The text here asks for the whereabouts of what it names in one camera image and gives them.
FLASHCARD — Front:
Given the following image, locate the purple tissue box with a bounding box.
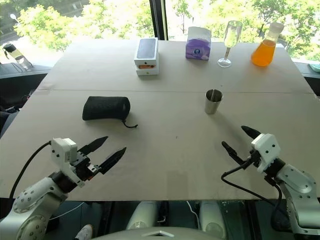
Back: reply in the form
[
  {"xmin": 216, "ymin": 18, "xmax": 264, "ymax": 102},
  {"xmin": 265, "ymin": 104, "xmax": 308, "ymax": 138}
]
[{"xmin": 185, "ymin": 26, "xmax": 212, "ymax": 62}]

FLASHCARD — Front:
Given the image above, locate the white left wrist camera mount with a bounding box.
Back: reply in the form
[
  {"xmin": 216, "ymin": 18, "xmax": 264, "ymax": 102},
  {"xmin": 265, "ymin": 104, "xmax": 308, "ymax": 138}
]
[{"xmin": 50, "ymin": 137, "xmax": 86, "ymax": 188}]

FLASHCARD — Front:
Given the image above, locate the clear champagne glass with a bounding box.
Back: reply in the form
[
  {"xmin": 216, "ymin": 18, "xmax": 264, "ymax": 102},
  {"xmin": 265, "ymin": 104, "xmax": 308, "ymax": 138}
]
[{"xmin": 216, "ymin": 20, "xmax": 244, "ymax": 68}]

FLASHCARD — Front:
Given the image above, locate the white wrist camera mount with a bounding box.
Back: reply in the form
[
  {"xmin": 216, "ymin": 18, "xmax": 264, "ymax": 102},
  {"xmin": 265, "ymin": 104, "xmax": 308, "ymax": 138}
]
[
  {"xmin": 50, "ymin": 137, "xmax": 86, "ymax": 188},
  {"xmin": 250, "ymin": 133, "xmax": 282, "ymax": 174}
]

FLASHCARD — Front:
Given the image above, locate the black window frame pillar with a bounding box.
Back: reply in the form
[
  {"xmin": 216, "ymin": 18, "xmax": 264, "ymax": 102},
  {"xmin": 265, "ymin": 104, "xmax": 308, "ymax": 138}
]
[{"xmin": 148, "ymin": 0, "xmax": 169, "ymax": 41}]

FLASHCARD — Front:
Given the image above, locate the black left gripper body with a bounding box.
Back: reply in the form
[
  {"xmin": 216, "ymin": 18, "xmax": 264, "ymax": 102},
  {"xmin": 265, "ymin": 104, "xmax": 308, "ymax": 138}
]
[{"xmin": 70, "ymin": 149, "xmax": 102, "ymax": 182}]

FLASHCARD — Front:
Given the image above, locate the black fabric pouch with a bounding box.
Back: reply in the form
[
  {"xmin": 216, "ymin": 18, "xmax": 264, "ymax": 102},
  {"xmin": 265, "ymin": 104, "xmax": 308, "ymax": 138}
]
[{"xmin": 82, "ymin": 95, "xmax": 139, "ymax": 130}]

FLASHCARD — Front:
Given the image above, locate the white phone box black lid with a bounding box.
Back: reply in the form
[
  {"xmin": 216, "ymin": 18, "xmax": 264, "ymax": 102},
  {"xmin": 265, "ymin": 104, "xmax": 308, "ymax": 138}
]
[{"xmin": 133, "ymin": 37, "xmax": 160, "ymax": 69}]

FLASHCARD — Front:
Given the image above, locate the dark side counter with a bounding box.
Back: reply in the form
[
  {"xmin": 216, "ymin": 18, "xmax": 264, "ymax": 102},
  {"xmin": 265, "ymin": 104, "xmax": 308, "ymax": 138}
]
[
  {"xmin": 293, "ymin": 60, "xmax": 320, "ymax": 97},
  {"xmin": 0, "ymin": 62, "xmax": 52, "ymax": 85}
]

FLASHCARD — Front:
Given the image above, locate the white sneaker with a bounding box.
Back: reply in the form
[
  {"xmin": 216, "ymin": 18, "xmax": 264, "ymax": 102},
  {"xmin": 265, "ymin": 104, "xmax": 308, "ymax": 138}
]
[{"xmin": 74, "ymin": 223, "xmax": 95, "ymax": 240}]

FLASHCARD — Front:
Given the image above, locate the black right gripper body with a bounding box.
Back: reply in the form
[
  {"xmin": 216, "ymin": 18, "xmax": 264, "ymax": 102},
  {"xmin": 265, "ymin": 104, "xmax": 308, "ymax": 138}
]
[{"xmin": 248, "ymin": 148, "xmax": 262, "ymax": 167}]

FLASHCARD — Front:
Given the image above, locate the glass flask with orange liquid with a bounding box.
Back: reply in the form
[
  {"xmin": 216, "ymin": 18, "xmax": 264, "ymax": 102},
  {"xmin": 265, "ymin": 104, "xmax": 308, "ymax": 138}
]
[{"xmin": 250, "ymin": 21, "xmax": 285, "ymax": 67}]

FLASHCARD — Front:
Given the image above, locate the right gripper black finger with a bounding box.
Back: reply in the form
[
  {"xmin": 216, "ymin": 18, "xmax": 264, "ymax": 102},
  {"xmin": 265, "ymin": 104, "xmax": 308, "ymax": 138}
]
[
  {"xmin": 221, "ymin": 141, "xmax": 247, "ymax": 166},
  {"xmin": 240, "ymin": 125, "xmax": 261, "ymax": 139}
]

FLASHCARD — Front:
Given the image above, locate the stainless steel cup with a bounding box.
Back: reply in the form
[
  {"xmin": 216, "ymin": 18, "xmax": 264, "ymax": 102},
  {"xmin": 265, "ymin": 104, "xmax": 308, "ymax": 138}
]
[{"xmin": 204, "ymin": 89, "xmax": 224, "ymax": 115}]

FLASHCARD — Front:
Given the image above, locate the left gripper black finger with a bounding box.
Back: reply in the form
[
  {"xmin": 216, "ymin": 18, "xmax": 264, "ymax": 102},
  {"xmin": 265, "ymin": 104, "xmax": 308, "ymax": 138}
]
[
  {"xmin": 79, "ymin": 135, "xmax": 109, "ymax": 155},
  {"xmin": 97, "ymin": 146, "xmax": 128, "ymax": 175}
]

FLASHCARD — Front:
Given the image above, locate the thin white cable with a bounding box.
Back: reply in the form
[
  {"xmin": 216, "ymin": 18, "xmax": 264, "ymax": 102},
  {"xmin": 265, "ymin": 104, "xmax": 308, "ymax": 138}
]
[{"xmin": 185, "ymin": 200, "xmax": 201, "ymax": 226}]

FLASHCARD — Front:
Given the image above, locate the white box with orange print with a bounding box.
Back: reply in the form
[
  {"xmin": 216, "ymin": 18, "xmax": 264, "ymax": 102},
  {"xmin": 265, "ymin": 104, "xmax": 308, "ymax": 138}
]
[{"xmin": 135, "ymin": 64, "xmax": 159, "ymax": 77}]

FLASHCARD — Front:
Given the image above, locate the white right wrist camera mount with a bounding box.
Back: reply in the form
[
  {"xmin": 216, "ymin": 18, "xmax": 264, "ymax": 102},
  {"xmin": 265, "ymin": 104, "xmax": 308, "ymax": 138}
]
[{"xmin": 250, "ymin": 133, "xmax": 282, "ymax": 174}]

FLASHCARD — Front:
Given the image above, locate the clear water bottle black cap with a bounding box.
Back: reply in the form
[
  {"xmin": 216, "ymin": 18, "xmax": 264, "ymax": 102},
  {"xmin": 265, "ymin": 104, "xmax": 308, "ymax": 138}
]
[{"xmin": 2, "ymin": 42, "xmax": 34, "ymax": 72}]

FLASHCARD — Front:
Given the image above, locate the white rounded robot leg cover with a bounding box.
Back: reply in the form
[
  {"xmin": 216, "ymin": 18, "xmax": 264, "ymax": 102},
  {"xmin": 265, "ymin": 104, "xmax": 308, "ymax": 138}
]
[
  {"xmin": 125, "ymin": 200, "xmax": 159, "ymax": 231},
  {"xmin": 198, "ymin": 200, "xmax": 227, "ymax": 238}
]

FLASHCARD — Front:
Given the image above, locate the teal object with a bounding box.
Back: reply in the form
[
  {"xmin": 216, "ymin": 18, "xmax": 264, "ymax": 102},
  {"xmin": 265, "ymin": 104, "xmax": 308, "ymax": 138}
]
[{"xmin": 307, "ymin": 62, "xmax": 320, "ymax": 74}]

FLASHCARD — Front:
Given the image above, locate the grey robot torso top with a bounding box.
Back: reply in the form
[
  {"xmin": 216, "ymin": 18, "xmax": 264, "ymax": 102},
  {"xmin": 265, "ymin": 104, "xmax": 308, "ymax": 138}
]
[{"xmin": 90, "ymin": 225, "xmax": 231, "ymax": 240}]

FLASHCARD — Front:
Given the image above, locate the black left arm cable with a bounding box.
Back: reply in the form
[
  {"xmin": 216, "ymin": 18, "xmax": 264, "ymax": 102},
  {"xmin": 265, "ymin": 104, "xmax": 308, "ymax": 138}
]
[{"xmin": 9, "ymin": 141, "xmax": 53, "ymax": 200}]

